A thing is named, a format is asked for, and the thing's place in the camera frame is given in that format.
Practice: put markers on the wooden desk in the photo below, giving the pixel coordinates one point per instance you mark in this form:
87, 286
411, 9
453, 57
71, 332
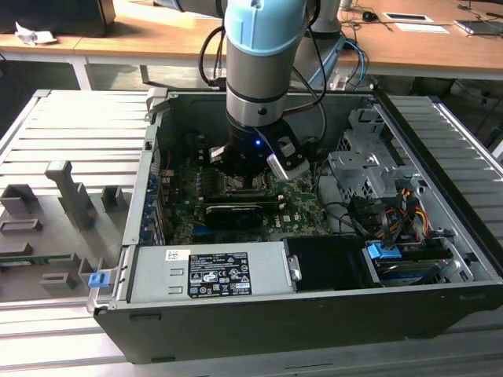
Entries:
157, 35

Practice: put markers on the crumpled white paper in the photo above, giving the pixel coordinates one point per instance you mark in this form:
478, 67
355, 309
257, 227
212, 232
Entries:
31, 35

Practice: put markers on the grey power supply unit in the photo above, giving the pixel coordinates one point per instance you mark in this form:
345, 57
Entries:
157, 271

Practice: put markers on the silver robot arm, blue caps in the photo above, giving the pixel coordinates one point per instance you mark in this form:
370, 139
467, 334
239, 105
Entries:
259, 78

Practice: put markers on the blue plastic latch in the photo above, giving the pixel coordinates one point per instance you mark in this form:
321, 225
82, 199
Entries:
98, 280

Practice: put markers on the green RAM stick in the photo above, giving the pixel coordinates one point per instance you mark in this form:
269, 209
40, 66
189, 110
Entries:
35, 259

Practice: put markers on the silver metal drive cage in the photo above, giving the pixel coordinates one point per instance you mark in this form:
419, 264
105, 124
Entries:
353, 169

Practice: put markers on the black computer mouse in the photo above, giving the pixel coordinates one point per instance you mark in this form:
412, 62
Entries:
369, 15

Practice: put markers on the green motherboard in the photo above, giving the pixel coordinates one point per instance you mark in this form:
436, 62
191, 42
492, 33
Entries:
298, 204

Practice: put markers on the black graphics card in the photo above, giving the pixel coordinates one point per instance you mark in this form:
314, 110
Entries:
233, 216

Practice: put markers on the hard disk in blue carrier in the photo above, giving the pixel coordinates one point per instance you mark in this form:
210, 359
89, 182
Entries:
383, 251

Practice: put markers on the black open PC case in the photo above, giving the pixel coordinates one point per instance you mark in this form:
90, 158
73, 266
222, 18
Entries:
275, 334

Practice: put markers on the dark notebook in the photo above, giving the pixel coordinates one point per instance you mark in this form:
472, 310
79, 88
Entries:
481, 27

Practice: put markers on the white rimmed desk inlet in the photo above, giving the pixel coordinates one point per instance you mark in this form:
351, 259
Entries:
408, 17

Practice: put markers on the blue expansion slot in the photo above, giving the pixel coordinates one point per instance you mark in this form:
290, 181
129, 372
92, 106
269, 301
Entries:
206, 231

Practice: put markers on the white paper sheet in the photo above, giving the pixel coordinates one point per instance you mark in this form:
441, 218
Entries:
422, 28

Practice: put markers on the grey parts rack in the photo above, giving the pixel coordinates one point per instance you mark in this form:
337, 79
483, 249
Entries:
74, 200

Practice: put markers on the black RAM slot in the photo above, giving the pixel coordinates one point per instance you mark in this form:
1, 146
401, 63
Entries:
236, 198

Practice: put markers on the black box on desk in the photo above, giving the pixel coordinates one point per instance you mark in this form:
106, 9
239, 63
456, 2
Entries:
59, 15

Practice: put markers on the white wrist camera, black bracket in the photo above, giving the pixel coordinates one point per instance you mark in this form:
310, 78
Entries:
288, 161

